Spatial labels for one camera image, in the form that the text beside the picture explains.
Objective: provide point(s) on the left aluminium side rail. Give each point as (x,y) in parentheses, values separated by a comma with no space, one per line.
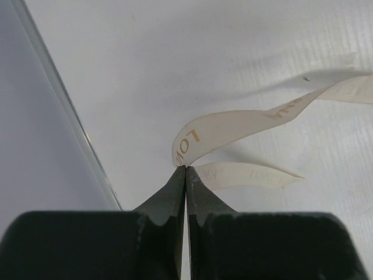
(59,89)

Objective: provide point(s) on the cream printed ribbon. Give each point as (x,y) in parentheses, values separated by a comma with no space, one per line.
(324,124)

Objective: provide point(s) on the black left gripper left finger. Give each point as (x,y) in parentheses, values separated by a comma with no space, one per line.
(145,243)

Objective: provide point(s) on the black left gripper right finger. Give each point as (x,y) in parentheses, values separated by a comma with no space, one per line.
(226,244)

